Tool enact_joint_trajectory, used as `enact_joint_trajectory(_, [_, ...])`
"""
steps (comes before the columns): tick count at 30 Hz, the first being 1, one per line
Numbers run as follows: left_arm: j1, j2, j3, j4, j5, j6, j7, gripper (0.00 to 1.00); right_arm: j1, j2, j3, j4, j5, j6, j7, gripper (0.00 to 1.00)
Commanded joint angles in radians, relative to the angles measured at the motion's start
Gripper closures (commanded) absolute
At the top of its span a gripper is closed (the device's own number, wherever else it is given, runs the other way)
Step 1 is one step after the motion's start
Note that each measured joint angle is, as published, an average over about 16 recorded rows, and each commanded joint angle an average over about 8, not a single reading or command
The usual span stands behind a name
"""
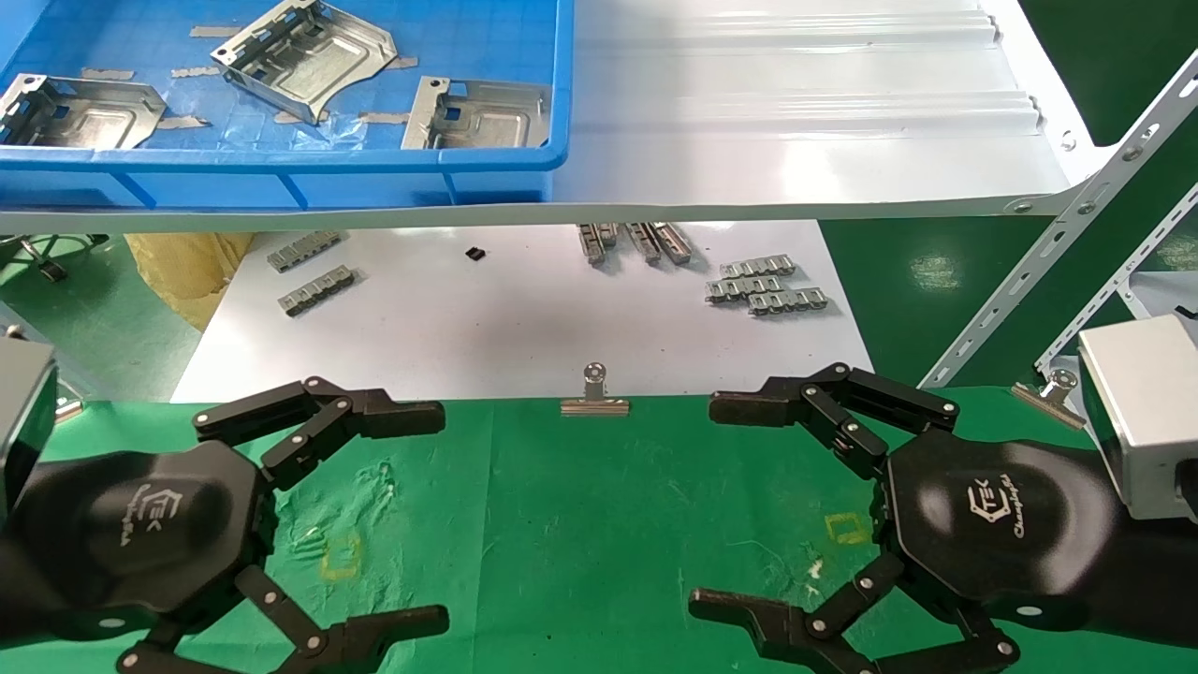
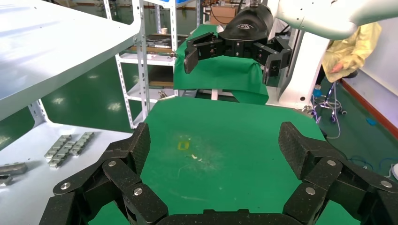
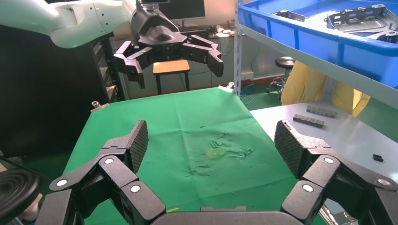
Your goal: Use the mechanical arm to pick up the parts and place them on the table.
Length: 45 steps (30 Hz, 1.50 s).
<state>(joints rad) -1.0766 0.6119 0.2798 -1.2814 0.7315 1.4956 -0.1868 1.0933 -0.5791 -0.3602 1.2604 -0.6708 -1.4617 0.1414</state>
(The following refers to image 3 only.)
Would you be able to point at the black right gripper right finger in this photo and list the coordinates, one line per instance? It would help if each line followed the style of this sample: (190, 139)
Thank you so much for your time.
(326, 186)

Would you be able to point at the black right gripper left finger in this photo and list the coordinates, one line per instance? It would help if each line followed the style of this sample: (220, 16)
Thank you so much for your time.
(124, 198)

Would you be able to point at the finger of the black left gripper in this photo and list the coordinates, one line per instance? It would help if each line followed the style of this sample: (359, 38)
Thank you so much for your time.
(205, 52)
(130, 63)

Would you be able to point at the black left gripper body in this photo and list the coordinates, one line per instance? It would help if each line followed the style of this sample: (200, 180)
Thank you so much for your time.
(155, 34)

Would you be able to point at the large grey metal bracket part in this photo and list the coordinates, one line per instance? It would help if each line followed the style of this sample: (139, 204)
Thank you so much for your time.
(357, 24)

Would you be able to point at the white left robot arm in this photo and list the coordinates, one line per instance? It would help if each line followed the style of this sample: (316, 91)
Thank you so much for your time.
(62, 21)

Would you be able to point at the small white items pile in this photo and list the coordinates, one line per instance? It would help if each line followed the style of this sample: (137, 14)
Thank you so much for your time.
(224, 31)

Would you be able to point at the shiny metal piece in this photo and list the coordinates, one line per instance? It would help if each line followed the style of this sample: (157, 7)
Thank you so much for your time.
(337, 214)

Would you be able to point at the wooden top square stool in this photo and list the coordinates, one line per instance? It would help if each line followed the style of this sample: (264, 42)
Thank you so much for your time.
(171, 66)

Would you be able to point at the metal cloth clamp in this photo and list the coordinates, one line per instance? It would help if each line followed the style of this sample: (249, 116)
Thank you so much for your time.
(99, 106)
(227, 87)

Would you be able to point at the black computer monitor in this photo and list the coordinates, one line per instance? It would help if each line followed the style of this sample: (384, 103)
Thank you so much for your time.
(189, 9)

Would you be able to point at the small black clip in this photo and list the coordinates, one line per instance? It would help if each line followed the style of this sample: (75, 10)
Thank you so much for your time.
(377, 158)

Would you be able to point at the green table cloth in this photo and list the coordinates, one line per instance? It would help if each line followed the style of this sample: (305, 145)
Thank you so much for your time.
(186, 118)

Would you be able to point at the dark grey connector strip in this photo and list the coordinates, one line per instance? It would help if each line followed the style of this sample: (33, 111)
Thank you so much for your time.
(308, 120)

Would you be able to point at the light grey connector strip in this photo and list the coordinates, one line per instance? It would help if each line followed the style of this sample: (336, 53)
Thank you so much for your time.
(321, 111)

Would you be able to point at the round black swivel stool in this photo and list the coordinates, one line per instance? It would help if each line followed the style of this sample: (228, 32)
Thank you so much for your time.
(284, 62)

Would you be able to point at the beige box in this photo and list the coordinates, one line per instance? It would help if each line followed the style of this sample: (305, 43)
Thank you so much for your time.
(32, 209)

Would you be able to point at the yellow plastic sheet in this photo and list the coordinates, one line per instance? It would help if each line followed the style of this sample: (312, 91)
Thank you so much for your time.
(303, 84)

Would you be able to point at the blue plastic bin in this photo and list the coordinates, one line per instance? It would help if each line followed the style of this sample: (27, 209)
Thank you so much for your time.
(311, 46)

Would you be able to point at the grey shelf beam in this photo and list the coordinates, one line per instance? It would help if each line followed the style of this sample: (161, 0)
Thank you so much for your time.
(311, 60)

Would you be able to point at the black round ribbed disc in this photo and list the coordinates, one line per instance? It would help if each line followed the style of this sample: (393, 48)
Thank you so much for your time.
(15, 192)

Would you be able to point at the grey metal part with hole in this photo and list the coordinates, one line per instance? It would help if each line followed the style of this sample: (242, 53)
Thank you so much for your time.
(385, 34)

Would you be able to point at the grey perforated shelf post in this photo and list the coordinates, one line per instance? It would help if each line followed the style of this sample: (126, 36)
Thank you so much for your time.
(238, 56)

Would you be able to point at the small grey metal bracket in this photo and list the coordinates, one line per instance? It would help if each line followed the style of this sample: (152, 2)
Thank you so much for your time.
(289, 15)

